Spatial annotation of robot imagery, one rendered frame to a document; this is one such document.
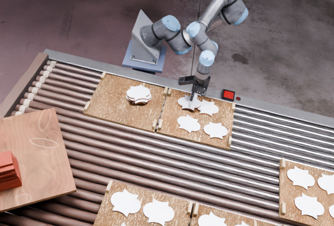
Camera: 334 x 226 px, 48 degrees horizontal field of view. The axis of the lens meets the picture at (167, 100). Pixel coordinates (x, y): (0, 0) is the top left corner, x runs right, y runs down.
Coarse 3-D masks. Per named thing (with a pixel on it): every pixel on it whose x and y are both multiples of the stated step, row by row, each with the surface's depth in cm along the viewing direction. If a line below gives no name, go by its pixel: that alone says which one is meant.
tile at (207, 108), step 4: (204, 100) 222; (204, 104) 220; (208, 104) 220; (212, 104) 221; (200, 108) 217; (204, 108) 218; (208, 108) 218; (212, 108) 219; (216, 108) 219; (200, 112) 215; (204, 112) 216; (208, 112) 216; (212, 112) 216; (216, 112) 217
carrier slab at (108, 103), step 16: (112, 80) 226; (128, 80) 228; (96, 96) 215; (112, 96) 217; (160, 96) 222; (96, 112) 207; (112, 112) 209; (128, 112) 210; (144, 112) 211; (160, 112) 213; (144, 128) 204
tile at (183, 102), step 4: (188, 96) 222; (180, 100) 220; (184, 100) 220; (188, 100) 220; (180, 104) 217; (184, 104) 217; (200, 104) 218; (184, 108) 216; (188, 108) 216; (192, 108) 215; (196, 108) 217
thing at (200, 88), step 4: (208, 76) 204; (200, 80) 201; (204, 80) 201; (208, 80) 202; (196, 84) 206; (200, 84) 206; (204, 84) 204; (192, 88) 206; (196, 88) 205; (200, 88) 205; (204, 88) 210; (196, 92) 209; (200, 92) 209; (204, 92) 208
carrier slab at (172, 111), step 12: (168, 96) 222; (180, 96) 224; (168, 108) 216; (180, 108) 217; (228, 108) 222; (168, 120) 210; (204, 120) 213; (216, 120) 214; (228, 120) 215; (168, 132) 204; (180, 132) 205; (192, 132) 206; (228, 132) 209; (204, 144) 203; (216, 144) 202
